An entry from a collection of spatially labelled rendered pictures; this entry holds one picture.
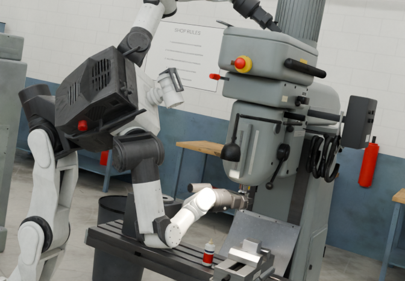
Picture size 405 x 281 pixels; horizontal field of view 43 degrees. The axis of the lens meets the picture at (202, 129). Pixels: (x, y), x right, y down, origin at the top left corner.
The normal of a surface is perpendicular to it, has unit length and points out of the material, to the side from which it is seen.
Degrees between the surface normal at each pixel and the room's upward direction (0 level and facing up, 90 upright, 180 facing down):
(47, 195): 90
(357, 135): 90
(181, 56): 90
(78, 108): 75
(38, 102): 90
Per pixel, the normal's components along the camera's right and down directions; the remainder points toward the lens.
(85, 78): -0.68, -0.32
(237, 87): -0.47, 0.00
